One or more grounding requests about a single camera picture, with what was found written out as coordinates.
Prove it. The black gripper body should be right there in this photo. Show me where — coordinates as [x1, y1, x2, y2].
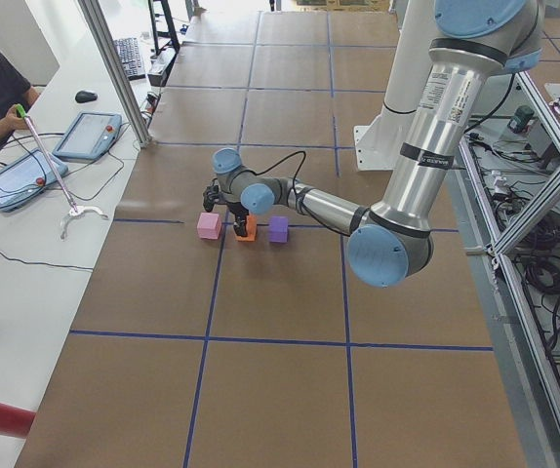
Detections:
[226, 201, 249, 218]

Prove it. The orange foam cube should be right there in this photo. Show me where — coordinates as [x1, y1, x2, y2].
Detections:
[235, 214, 257, 242]

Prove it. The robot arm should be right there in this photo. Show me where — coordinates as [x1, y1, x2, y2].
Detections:
[204, 1, 545, 288]

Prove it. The pink foam cube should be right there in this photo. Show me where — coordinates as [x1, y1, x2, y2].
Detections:
[196, 213, 222, 240]

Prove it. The purple foam cube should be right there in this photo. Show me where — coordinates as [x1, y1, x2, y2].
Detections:
[267, 215, 289, 244]

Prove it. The blue teach pendant far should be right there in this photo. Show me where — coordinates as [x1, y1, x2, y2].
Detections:
[52, 112, 122, 161]

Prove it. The blue teach pendant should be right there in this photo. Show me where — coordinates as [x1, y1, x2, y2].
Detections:
[52, 112, 122, 161]
[0, 149, 57, 212]

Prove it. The black computer mouse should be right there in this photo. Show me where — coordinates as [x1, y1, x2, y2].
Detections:
[74, 90, 98, 103]

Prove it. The black keyboard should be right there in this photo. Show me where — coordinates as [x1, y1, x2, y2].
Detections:
[113, 37, 146, 80]

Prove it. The blue teach pendant near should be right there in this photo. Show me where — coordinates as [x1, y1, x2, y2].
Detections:
[0, 149, 57, 212]

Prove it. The reacher grabber stick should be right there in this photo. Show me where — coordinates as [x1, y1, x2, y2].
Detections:
[15, 104, 109, 240]

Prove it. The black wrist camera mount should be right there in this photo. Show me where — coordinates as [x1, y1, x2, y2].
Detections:
[203, 178, 226, 213]

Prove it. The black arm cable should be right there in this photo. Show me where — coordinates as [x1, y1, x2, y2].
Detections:
[253, 149, 340, 230]

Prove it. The aluminium frame column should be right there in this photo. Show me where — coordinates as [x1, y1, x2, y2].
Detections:
[77, 0, 151, 148]

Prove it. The aluminium lattice frame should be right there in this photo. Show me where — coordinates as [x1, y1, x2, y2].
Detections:
[482, 72, 560, 434]

